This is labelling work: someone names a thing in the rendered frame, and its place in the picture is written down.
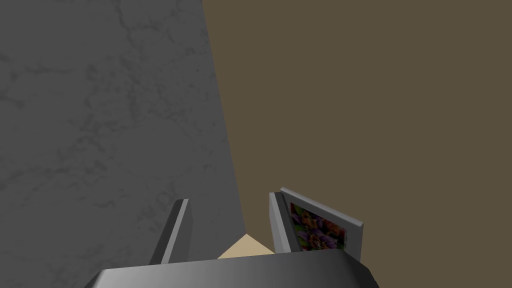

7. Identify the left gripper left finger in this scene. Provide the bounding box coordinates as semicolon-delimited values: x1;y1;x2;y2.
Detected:
149;198;190;266

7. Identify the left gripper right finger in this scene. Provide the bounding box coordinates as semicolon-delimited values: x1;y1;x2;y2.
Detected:
268;191;303;255

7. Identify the grey framed flower picture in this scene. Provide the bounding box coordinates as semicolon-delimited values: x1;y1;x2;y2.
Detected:
279;187;365;263

